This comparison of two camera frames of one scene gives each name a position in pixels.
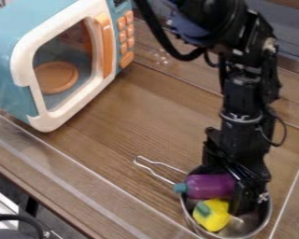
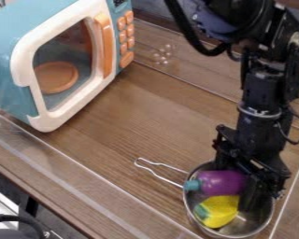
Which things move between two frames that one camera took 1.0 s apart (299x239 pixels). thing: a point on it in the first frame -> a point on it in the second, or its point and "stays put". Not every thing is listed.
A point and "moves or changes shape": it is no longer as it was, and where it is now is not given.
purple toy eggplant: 215,186 moves or changes shape
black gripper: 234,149 -> 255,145
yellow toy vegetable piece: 211,213 stays put
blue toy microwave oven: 56,53 stays put
